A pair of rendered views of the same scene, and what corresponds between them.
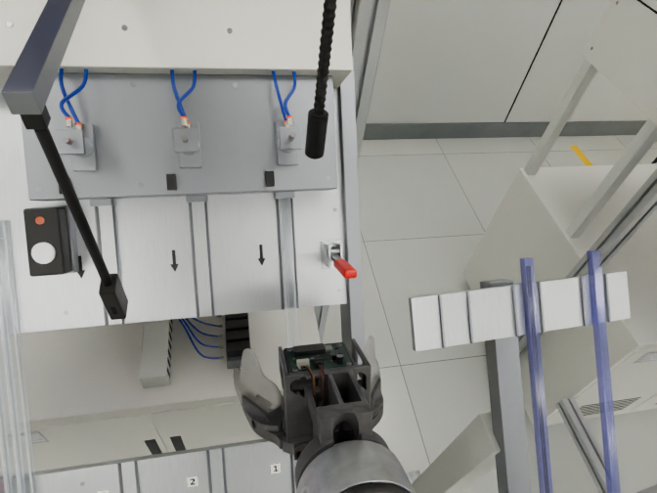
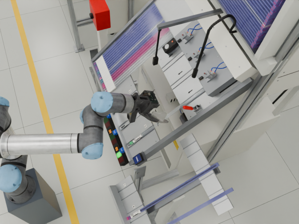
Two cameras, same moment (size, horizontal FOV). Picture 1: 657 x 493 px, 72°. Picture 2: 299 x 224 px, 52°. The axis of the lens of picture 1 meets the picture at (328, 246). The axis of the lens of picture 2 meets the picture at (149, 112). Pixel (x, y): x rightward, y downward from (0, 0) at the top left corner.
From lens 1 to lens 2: 94 cm
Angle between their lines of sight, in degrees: 44
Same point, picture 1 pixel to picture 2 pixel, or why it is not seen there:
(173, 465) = not seen: hidden behind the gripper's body
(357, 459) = (129, 97)
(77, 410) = (154, 83)
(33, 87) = (159, 26)
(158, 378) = (168, 98)
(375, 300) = (264, 200)
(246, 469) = (143, 118)
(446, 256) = not seen: outside the picture
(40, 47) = (170, 22)
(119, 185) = (184, 50)
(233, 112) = (212, 60)
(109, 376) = (166, 87)
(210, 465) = not seen: hidden behind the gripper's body
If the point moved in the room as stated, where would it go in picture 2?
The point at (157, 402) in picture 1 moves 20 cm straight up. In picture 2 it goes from (162, 102) to (166, 84)
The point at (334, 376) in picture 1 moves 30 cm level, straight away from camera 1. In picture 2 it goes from (147, 98) to (221, 104)
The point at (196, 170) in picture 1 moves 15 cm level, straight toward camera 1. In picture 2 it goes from (195, 62) to (165, 73)
